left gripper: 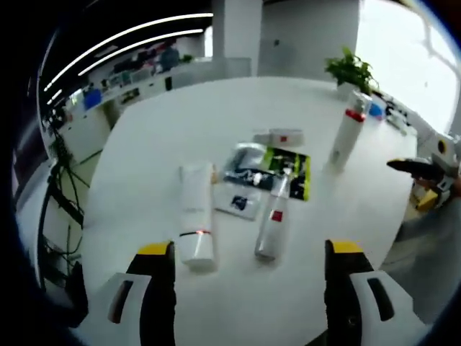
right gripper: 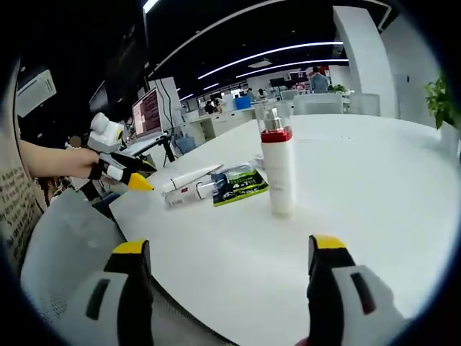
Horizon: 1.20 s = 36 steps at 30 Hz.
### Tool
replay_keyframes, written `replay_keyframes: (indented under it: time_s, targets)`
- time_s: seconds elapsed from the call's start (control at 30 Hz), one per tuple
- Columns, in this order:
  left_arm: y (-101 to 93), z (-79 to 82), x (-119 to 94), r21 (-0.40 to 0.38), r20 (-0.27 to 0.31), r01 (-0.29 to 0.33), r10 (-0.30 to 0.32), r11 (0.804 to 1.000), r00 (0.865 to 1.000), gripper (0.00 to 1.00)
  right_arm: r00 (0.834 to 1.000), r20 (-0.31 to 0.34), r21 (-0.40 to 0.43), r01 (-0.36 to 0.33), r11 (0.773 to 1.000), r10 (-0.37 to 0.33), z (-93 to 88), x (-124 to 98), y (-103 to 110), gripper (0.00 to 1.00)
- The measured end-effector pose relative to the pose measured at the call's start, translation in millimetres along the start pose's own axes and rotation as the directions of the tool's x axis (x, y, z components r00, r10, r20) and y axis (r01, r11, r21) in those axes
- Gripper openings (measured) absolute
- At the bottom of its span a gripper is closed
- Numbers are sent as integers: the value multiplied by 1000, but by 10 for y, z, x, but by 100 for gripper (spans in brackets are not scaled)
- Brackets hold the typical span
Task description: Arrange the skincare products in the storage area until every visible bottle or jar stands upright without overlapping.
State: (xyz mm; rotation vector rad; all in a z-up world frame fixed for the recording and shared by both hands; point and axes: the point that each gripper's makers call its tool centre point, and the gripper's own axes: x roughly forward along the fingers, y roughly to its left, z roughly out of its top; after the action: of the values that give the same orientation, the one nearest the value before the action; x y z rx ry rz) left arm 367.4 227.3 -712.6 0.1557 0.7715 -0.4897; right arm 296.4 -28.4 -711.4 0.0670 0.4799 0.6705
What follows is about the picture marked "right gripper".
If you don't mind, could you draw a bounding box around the white skincare tube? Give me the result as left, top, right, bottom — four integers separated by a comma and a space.
161, 164, 225, 192

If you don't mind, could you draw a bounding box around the open laptop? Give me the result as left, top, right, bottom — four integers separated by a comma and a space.
131, 87, 169, 141

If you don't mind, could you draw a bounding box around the tripod laptop stand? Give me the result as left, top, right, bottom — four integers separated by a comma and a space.
125, 131, 177, 170

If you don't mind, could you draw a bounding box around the grey mesh office chair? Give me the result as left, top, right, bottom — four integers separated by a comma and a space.
19, 187, 127, 325

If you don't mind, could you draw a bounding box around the tall red-collared skincare pump bottle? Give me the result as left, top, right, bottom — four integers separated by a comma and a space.
254, 102, 296, 219

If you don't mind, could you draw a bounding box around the white cabinet row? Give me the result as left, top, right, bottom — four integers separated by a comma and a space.
179, 104, 260, 148

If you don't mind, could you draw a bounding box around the blue water jug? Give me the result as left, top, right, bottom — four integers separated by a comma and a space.
175, 132, 196, 156

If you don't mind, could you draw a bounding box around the white mesh chair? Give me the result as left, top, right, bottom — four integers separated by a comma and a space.
293, 93, 343, 116
349, 92, 381, 117

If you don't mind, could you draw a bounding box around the person's left hand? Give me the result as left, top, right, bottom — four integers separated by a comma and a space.
60, 146, 120, 187

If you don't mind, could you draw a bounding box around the ceiling air conditioner unit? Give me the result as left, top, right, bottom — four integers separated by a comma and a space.
16, 69, 58, 118

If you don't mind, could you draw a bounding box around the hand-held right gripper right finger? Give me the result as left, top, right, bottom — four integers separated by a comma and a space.
305, 234, 406, 346

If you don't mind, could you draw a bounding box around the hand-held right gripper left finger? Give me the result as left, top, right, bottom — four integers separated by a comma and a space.
68, 239, 154, 346

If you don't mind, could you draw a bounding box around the person's beige printed shirt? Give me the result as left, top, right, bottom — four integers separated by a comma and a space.
0, 133, 50, 278

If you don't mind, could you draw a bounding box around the potted green plant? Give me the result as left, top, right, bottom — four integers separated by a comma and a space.
423, 70, 461, 152

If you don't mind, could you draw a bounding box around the green black skincare sachet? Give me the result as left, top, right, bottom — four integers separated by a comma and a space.
210, 167, 271, 208

